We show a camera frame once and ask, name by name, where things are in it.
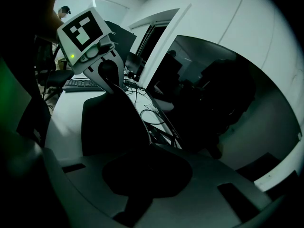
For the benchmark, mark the black monitor with logo back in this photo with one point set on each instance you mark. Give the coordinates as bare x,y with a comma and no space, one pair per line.
123,41

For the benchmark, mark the person's black top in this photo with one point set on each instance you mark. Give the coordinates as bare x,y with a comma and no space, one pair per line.
35,91

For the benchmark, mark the wide curved black monitor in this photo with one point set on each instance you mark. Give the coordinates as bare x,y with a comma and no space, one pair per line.
213,91

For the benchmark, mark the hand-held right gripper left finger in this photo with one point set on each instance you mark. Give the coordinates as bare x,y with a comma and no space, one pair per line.
21,155

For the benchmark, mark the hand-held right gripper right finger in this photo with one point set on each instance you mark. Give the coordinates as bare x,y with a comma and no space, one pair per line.
204,172

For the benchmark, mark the person's left forearm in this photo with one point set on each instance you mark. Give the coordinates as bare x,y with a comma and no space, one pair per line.
53,20

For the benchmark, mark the black office chair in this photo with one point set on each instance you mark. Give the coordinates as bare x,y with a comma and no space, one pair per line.
57,76

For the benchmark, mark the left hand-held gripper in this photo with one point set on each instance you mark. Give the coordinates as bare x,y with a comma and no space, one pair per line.
80,30

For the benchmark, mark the black keyboard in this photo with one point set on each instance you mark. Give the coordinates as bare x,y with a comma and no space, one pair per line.
76,84

